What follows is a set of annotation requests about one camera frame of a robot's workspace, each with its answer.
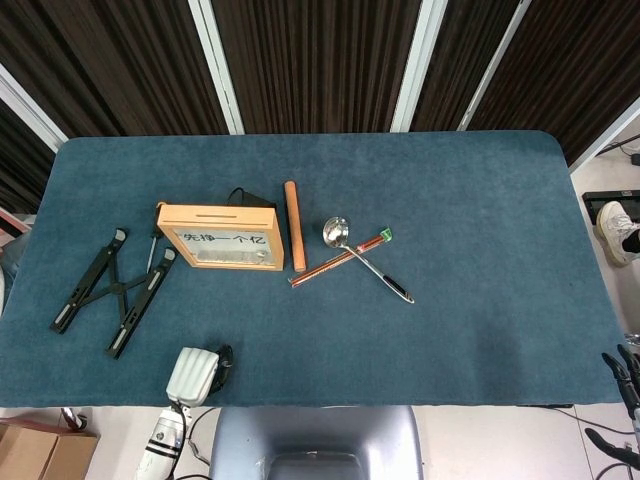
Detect red chopsticks in clear sleeve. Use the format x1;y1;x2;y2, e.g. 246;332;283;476
287;227;395;288

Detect wooden framed money box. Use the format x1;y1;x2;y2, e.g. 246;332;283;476
155;201;285;274

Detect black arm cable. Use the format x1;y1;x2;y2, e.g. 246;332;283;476
169;399;221;474

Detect black folding laptop stand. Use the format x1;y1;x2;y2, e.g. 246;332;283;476
48;228;178;360

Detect steel ladle with black grip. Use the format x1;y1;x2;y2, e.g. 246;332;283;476
322;216;415;305

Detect black face mask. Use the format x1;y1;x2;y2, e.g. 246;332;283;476
227;187;279;214

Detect blue table cloth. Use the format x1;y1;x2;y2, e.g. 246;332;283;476
0;130;632;409

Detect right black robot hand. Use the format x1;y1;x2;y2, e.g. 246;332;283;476
601;343;640;419

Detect white sneaker with black sock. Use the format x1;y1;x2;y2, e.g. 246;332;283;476
594;200;640;267

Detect cardboard box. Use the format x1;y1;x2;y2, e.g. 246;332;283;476
0;423;101;480

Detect white partition post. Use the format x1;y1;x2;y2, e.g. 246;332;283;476
458;0;532;132
391;0;440;133
187;0;245;135
569;97;640;174
0;63;69;151

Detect black flat device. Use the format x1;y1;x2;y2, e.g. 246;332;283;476
582;188;640;221

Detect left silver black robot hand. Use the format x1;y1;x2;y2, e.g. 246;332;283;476
164;343;235;407

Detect wooden rolling pin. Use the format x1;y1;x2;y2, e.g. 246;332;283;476
283;180;308;273

